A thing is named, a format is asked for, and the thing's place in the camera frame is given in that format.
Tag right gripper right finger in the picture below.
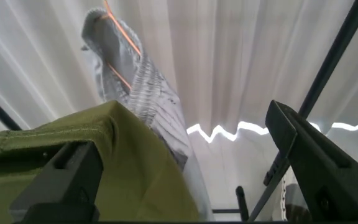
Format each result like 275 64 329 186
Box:
265 100 358 222

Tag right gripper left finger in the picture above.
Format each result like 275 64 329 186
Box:
9 141 104 222

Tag green garment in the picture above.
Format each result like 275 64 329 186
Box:
0 100 201 222

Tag pale grey shorts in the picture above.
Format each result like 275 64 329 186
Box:
80 7 214 222

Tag pink clothes hanger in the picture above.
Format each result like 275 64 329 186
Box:
103 0 142 91

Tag white laundry basket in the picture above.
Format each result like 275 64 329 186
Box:
278 174 314 222

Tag black clothes rack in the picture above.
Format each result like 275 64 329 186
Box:
0 0 358 222

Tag white curtain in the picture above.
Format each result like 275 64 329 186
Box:
0 0 358 144

